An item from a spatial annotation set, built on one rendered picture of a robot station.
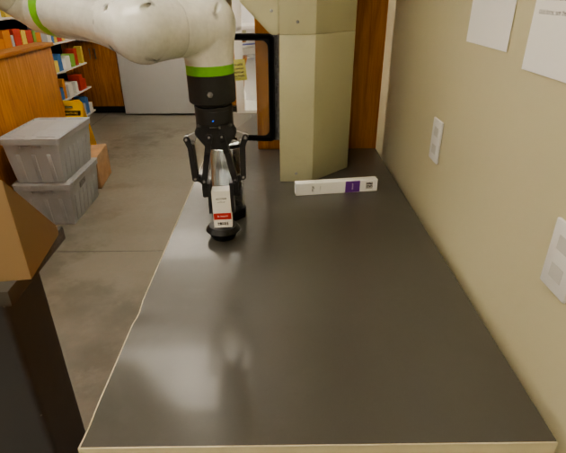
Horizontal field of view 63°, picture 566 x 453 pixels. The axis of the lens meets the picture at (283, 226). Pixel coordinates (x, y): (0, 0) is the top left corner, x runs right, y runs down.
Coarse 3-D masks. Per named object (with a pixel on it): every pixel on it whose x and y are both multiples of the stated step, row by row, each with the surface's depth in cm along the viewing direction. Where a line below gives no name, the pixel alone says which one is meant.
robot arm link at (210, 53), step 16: (192, 0) 79; (208, 0) 80; (224, 0) 83; (192, 16) 78; (208, 16) 80; (224, 16) 81; (192, 32) 79; (208, 32) 81; (224, 32) 82; (192, 48) 81; (208, 48) 83; (224, 48) 84; (192, 64) 85; (208, 64) 84; (224, 64) 85
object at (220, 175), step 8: (232, 144) 123; (216, 152) 124; (232, 152) 124; (216, 160) 125; (224, 160) 124; (216, 168) 126; (224, 168) 125; (216, 176) 127; (224, 176) 126; (216, 184) 128; (224, 184) 127; (240, 184) 130; (240, 192) 131; (240, 200) 132; (240, 208) 132
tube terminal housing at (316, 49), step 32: (288, 0) 134; (320, 0) 135; (352, 0) 145; (288, 32) 138; (320, 32) 139; (352, 32) 150; (288, 64) 142; (320, 64) 144; (352, 64) 155; (288, 96) 147; (320, 96) 149; (288, 128) 151; (320, 128) 154; (288, 160) 156; (320, 160) 159
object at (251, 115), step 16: (240, 48) 170; (256, 48) 170; (240, 64) 173; (256, 64) 172; (240, 80) 176; (256, 80) 175; (240, 96) 178; (256, 96) 178; (240, 112) 181; (256, 112) 180; (240, 128) 184; (256, 128) 183
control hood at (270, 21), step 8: (240, 0) 134; (248, 0) 134; (256, 0) 134; (264, 0) 134; (272, 0) 134; (248, 8) 135; (256, 8) 135; (264, 8) 135; (272, 8) 135; (256, 16) 136; (264, 16) 136; (272, 16) 136; (264, 24) 137; (272, 24) 137; (272, 32) 138
